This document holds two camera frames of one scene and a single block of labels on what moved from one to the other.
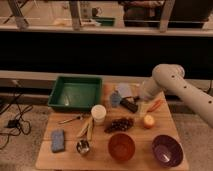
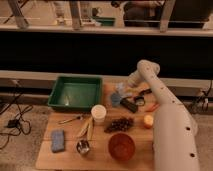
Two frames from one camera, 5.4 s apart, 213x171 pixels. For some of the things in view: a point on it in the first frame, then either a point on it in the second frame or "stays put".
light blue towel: (124, 88) stays put
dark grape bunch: (117, 125) stays put
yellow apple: (148, 121) stays put
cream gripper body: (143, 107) → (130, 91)
